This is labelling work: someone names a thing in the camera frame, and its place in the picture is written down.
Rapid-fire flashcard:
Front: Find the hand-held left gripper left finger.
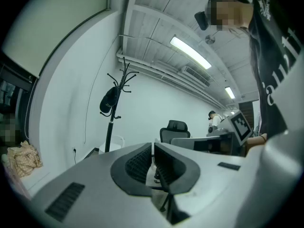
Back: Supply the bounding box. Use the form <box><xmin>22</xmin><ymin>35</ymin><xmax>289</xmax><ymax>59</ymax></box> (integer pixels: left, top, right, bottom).
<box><xmin>29</xmin><ymin>142</ymin><xmax>168</xmax><ymax>228</ymax></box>

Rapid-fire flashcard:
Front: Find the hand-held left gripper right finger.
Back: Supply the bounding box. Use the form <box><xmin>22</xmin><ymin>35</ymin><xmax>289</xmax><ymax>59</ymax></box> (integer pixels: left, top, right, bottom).
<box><xmin>154</xmin><ymin>142</ymin><xmax>261</xmax><ymax>228</ymax></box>

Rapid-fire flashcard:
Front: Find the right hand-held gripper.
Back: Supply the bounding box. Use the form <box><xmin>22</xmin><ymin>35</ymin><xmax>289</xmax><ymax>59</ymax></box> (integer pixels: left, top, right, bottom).
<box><xmin>171</xmin><ymin>110</ymin><xmax>254</xmax><ymax>157</ymax></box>

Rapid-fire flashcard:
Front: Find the black metal coat rack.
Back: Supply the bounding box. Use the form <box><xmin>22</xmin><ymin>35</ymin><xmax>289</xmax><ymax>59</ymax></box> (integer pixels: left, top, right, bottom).
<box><xmin>99</xmin><ymin>57</ymin><xmax>140</xmax><ymax>153</ymax></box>

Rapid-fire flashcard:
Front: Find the dark navy cloth bag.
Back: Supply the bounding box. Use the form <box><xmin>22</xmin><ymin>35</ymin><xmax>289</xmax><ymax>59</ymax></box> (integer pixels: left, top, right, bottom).
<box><xmin>99</xmin><ymin>86</ymin><xmax>119</xmax><ymax>114</ymax></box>

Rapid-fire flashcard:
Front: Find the person's right forearm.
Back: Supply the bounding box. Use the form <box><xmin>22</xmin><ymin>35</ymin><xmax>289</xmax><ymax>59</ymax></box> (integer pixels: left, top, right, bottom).
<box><xmin>246</xmin><ymin>133</ymin><xmax>268</xmax><ymax>157</ymax></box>

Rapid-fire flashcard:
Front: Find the black mesh office chair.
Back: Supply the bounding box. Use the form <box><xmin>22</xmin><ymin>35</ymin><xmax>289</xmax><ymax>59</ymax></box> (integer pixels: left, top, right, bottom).
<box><xmin>148</xmin><ymin>119</ymin><xmax>191</xmax><ymax>212</ymax></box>

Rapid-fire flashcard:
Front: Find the long ceiling light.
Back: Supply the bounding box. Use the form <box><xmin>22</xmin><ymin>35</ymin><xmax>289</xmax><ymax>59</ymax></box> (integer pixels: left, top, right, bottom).
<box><xmin>169</xmin><ymin>36</ymin><xmax>212</xmax><ymax>70</ymax></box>
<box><xmin>224</xmin><ymin>86</ymin><xmax>236</xmax><ymax>100</ymax></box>

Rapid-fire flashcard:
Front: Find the white ceiling air vent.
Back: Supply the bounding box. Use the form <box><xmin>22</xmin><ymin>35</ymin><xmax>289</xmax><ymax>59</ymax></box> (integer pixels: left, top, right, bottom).
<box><xmin>181</xmin><ymin>65</ymin><xmax>211</xmax><ymax>88</ymax></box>

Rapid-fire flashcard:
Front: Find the dark wooden door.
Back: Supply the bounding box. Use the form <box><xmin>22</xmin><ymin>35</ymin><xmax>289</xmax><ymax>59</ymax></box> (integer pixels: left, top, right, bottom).
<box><xmin>238</xmin><ymin>100</ymin><xmax>255</xmax><ymax>129</ymax></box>

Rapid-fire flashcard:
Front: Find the beige patterned cloth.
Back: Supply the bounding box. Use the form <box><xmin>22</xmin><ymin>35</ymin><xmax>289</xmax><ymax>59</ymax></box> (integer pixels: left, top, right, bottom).
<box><xmin>6</xmin><ymin>140</ymin><xmax>44</xmax><ymax>178</ymax></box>

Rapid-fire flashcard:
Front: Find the white ceiling pipe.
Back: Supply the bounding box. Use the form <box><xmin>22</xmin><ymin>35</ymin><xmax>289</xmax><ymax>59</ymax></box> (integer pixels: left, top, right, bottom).
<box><xmin>116</xmin><ymin>47</ymin><xmax>226</xmax><ymax>109</ymax></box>

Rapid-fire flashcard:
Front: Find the person's black printed t-shirt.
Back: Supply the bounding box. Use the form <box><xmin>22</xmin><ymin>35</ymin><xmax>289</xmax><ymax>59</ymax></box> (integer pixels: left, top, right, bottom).
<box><xmin>248</xmin><ymin>0</ymin><xmax>304</xmax><ymax>137</ymax></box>

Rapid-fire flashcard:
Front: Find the black framed window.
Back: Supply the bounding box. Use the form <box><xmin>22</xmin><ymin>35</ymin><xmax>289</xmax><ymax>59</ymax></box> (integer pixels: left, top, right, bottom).
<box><xmin>0</xmin><ymin>51</ymin><xmax>38</xmax><ymax>152</ymax></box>

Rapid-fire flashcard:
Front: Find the person's head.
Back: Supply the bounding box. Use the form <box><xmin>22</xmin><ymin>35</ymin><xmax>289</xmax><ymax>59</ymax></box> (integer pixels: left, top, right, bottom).
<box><xmin>207</xmin><ymin>0</ymin><xmax>254</xmax><ymax>32</ymax></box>

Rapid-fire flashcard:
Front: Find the cream roller blind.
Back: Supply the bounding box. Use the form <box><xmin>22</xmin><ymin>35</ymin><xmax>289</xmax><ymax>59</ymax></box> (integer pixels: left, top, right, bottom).
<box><xmin>1</xmin><ymin>0</ymin><xmax>112</xmax><ymax>78</ymax></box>

